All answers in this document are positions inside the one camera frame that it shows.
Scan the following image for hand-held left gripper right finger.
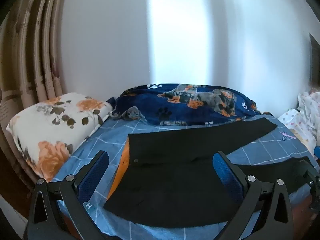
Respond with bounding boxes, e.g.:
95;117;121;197
212;151;294;240

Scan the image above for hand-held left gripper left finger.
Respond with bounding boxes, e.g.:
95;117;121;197
24;151;118;240

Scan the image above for black pants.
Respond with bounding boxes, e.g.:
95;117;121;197
103;117;313;229

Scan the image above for white polka dot cloth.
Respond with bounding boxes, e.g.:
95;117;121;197
277;87;320;159

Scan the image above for blue checked bedsheet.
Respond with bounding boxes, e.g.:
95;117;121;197
51;115;320;240

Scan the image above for white floral pillow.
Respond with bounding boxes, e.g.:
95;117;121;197
6;92;113;182

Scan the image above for navy dog print blanket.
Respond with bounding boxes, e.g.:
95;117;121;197
107;83;273;126

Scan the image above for dark panel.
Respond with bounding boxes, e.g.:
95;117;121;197
309;32;320;83

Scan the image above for beige patterned curtain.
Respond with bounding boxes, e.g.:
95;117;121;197
0;0;73;193

